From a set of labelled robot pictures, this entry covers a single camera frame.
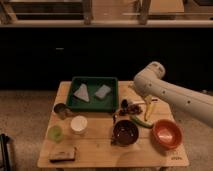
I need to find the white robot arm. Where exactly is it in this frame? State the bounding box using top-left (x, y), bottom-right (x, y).
top-left (133, 61), bottom-right (213, 128)

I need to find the dark purple bowl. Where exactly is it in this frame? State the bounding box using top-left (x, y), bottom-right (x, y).
top-left (113, 120), bottom-right (139, 146)

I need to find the red bowl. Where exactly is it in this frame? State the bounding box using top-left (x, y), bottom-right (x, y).
top-left (151, 119), bottom-right (183, 150)

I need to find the grey rectangular sponge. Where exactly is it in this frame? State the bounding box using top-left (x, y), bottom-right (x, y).
top-left (95, 85), bottom-right (111, 99)

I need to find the green plastic tray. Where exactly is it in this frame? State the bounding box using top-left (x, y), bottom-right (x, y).
top-left (66, 76), bottom-right (119, 113)

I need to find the yellow banana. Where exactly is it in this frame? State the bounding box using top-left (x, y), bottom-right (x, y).
top-left (144, 95), bottom-right (158, 121)

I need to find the white cup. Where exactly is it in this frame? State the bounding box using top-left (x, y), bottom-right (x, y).
top-left (70, 115), bottom-right (88, 135)

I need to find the small metal cup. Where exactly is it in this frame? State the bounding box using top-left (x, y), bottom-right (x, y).
top-left (53, 103), bottom-right (67, 120)

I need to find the green cucumber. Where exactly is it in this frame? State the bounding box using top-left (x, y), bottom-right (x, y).
top-left (130, 115), bottom-right (153, 129)

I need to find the wooden table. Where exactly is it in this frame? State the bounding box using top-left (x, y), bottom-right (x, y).
top-left (36, 80), bottom-right (190, 169)

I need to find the green plastic cup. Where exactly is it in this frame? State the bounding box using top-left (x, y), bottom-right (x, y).
top-left (47, 125), bottom-right (63, 142)

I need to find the black object at left edge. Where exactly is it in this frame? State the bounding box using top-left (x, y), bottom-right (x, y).
top-left (0, 134), bottom-right (11, 171)

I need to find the white handled dish brush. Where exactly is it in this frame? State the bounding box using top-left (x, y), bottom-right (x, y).
top-left (121, 99), bottom-right (144, 108)

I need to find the wooden shelf frame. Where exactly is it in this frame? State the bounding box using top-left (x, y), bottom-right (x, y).
top-left (0, 0), bottom-right (213, 28)

